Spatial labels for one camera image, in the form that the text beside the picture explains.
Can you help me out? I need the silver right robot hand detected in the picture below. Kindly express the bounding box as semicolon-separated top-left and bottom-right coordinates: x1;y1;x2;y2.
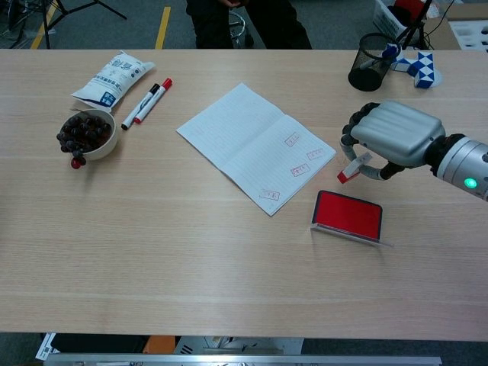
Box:
340;101;446;181

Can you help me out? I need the red and white stamp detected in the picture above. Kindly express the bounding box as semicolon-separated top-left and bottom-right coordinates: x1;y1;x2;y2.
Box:
336;152;371;185

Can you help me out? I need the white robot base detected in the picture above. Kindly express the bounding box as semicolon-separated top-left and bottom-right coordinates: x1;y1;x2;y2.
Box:
173;335;306;355

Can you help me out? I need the open lined notebook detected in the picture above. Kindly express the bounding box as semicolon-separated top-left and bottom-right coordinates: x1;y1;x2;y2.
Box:
175;82;337;217

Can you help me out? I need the black mesh pen holder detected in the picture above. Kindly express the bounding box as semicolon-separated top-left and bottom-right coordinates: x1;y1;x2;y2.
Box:
348;32;401;92

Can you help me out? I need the blue white snake puzzle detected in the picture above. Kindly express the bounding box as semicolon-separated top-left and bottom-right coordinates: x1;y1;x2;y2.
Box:
390;51;444;89

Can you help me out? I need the blue-capped marker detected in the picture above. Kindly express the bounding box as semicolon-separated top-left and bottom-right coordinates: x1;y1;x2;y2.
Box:
358;43;400;72

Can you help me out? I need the red ink pad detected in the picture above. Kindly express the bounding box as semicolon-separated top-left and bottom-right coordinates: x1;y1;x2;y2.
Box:
309;190;394;248

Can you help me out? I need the brown cardboard box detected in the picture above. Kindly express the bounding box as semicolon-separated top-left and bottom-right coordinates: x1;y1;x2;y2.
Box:
422;3;488;50

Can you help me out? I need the black light stand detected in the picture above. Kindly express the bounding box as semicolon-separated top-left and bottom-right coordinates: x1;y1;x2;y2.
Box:
396;0;435;50

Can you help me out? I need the white plastic basket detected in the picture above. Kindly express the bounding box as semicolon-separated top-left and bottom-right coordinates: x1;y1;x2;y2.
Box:
372;0;411;38

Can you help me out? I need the red object in basket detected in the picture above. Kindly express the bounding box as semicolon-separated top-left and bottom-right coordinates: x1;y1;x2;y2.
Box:
392;0;426;20

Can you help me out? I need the chrome stool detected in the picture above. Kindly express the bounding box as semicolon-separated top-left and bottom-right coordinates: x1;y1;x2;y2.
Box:
228;9;255;49

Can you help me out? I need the person in black clothes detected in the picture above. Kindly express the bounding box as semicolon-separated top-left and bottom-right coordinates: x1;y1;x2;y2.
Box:
185;0;313;50

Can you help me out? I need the red-capped whiteboard marker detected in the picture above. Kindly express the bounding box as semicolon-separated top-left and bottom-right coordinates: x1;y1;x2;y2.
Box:
133;78;174;124

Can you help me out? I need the black-capped whiteboard marker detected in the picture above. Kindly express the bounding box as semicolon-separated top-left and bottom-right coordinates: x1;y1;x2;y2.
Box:
120;83;161;131

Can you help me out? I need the white snack bag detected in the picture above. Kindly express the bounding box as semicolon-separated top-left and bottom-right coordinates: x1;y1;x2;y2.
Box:
71;50;157;113

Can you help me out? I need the beige bowl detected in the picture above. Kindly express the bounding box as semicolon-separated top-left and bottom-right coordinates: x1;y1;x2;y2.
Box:
60;108;117;161

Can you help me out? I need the dark grape bunch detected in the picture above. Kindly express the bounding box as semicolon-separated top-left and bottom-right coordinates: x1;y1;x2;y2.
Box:
56;114;113;169

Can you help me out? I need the orange object under table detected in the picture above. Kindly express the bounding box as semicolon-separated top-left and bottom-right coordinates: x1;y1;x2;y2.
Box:
143;335;177;355

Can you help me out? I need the black tripod stand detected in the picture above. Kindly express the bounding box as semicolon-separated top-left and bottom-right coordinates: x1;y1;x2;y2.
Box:
7;0;128;50

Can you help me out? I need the white printed paper sheet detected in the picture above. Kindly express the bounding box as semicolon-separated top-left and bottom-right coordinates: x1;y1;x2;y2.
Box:
35;332;57;361

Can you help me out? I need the aluminium rail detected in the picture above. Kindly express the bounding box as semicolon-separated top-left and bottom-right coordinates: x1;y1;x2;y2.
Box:
43;353;443;366

